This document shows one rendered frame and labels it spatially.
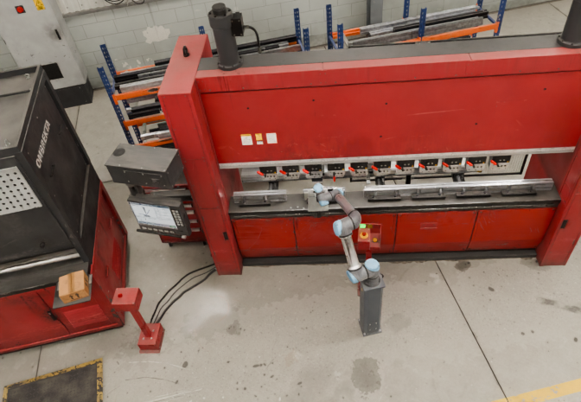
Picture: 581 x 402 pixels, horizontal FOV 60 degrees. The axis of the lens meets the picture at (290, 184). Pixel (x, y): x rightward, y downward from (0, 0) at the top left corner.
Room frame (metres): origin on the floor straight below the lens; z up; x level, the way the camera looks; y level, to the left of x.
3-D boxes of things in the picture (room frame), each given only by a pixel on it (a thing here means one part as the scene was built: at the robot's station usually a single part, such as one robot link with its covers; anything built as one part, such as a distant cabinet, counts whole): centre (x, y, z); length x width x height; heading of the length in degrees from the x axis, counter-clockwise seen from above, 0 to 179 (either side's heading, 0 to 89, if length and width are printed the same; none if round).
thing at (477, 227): (3.08, -0.89, 0.42); 3.00 x 0.21 x 0.83; 83
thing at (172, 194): (3.09, 1.08, 1.18); 0.40 x 0.24 x 0.07; 83
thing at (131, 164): (2.85, 1.07, 1.53); 0.51 x 0.25 x 0.85; 71
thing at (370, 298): (2.30, -0.56, 0.39); 0.18 x 0.18 x 0.77; 7
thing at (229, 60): (3.40, 0.26, 2.54); 0.33 x 0.25 x 0.47; 83
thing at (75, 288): (2.42, 1.87, 1.04); 0.30 x 0.26 x 0.12; 97
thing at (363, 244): (2.76, -0.64, 0.75); 0.20 x 0.16 x 0.18; 77
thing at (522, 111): (3.13, -0.89, 1.74); 3.00 x 0.08 x 0.80; 83
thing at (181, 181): (3.73, 1.20, 0.50); 0.50 x 0.50 x 1.00; 83
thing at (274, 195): (3.27, 0.30, 0.92); 0.50 x 0.06 x 0.10; 83
